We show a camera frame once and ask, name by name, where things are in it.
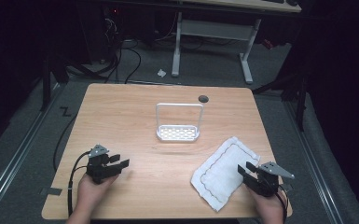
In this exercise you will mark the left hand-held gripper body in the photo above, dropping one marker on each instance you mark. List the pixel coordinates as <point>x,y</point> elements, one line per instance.
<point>97,168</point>

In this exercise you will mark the grey tape strip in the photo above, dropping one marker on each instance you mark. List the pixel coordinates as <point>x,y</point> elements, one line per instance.
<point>287,187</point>
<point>51,191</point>

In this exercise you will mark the person's right hand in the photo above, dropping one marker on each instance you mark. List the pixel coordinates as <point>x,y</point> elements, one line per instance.
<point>269,207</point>

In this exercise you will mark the white-framed desk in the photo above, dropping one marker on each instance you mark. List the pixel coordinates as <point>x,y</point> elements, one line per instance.
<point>214,29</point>

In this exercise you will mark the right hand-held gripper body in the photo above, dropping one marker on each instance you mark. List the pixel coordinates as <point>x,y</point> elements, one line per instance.
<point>269,182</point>

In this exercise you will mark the metal floor rail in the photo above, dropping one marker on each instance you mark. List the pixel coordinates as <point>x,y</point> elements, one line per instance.
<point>315,169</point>
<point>15,158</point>

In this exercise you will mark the white paper scrap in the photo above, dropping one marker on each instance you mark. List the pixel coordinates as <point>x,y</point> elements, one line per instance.
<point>161,73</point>

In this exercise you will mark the black metal stand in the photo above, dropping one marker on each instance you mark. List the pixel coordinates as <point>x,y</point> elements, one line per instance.
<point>300,102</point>
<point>46,87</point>

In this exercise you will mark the white cloth with dark stitching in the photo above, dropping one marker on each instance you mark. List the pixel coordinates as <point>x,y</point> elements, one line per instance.
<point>223,174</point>

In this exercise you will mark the black zigzag floor tape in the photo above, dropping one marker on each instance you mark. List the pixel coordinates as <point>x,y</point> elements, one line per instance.
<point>65,111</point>

